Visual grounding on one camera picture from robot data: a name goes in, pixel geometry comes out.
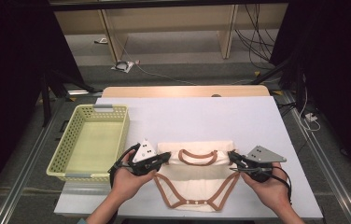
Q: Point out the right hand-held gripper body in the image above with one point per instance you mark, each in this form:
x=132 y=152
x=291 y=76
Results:
x=263 y=155

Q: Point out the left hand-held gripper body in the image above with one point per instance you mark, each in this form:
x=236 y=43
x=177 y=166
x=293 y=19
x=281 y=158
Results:
x=144 y=155

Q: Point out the cream baby bodysuit brown trim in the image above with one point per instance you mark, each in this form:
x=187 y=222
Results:
x=195 y=186

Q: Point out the yellow-green perforated plastic basket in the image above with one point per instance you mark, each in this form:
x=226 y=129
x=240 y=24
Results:
x=89 y=146

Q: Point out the person's left hand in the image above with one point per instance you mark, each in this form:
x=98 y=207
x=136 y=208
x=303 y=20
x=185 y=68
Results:
x=130 y=185

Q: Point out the person's right hand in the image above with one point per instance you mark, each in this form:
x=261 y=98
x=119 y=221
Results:
x=273 y=193

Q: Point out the white board sheet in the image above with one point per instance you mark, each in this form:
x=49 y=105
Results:
x=195 y=124

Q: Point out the white power adapter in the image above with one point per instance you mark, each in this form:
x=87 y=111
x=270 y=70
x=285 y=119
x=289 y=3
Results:
x=310 y=117

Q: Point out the black metal stand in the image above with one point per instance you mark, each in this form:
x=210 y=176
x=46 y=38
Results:
x=44 y=102
x=270 y=73

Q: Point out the clear packet with black item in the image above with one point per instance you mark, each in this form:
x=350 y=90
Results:
x=122 y=66

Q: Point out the small white floor item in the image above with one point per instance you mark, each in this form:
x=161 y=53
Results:
x=102 y=40

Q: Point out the black curtain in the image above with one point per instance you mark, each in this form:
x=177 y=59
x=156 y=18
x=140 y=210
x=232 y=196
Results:
x=8 y=62
x=344 y=62

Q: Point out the beige wooden shelf unit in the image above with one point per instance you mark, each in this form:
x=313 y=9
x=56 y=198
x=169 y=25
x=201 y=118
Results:
x=170 y=18

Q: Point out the aluminium floor rail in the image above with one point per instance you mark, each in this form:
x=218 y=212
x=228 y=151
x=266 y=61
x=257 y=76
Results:
x=335 y=183
x=18 y=186

